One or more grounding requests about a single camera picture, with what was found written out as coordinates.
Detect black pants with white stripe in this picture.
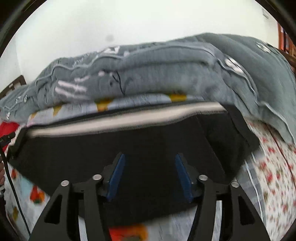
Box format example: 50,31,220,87
9,104,260,226

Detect floral print bed sheet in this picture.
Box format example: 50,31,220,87
246,120,295,240

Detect fruit print bed sheet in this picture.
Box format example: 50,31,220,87
4,94,266,240

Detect red pillow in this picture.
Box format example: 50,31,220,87
0,122,20,148

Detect grey quilted comforter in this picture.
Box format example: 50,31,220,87
1,33,295,144

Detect brown wooden door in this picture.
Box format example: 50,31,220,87
278,23,295,58

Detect dark wooden bed frame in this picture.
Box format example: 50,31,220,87
0,75,27,99

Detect white wall switch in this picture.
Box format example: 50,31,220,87
262,9,269,19

